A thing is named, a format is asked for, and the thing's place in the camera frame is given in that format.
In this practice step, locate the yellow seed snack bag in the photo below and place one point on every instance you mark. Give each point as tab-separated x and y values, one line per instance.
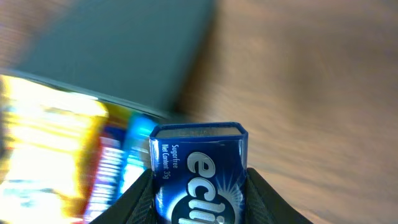
50	137

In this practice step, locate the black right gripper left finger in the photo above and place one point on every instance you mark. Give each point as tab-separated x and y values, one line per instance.
135	206

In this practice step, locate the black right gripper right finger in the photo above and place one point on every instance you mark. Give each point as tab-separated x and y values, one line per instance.
265	206

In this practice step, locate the dark green box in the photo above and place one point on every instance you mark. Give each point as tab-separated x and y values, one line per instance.
132	53

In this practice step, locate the blue Oreo cookie pack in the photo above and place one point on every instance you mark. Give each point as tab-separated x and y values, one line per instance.
136	147

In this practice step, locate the purple Dairy Milk bar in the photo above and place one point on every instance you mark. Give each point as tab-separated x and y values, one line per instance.
107	174

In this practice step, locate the blue Eclipse mint pack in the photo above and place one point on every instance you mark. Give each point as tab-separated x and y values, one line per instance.
199	172

